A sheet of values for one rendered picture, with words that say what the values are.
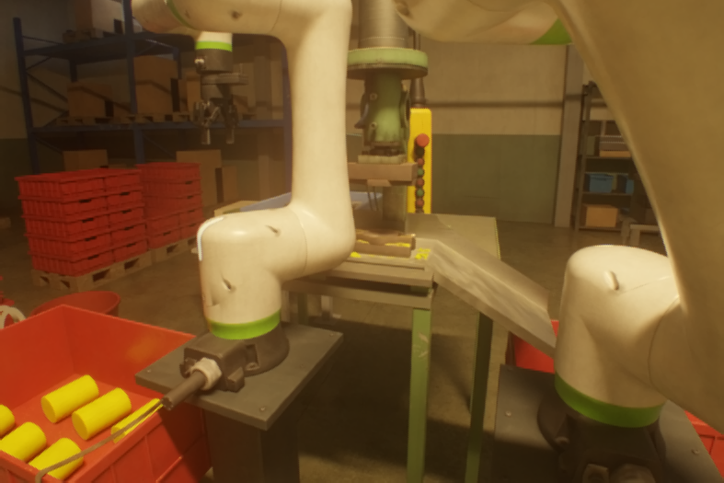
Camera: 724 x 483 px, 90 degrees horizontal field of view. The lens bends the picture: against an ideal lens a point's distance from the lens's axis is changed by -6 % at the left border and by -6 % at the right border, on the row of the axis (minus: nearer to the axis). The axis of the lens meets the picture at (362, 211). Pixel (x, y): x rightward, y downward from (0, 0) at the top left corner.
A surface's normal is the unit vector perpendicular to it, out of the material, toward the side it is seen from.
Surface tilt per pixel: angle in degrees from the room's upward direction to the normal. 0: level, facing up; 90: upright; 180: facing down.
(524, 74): 90
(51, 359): 90
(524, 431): 0
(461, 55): 90
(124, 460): 90
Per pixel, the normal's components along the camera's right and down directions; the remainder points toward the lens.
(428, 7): -0.62, 0.78
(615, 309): -0.95, -0.07
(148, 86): -0.29, 0.19
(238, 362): 0.92, -0.08
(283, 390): 0.00, -0.98
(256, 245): 0.64, 0.13
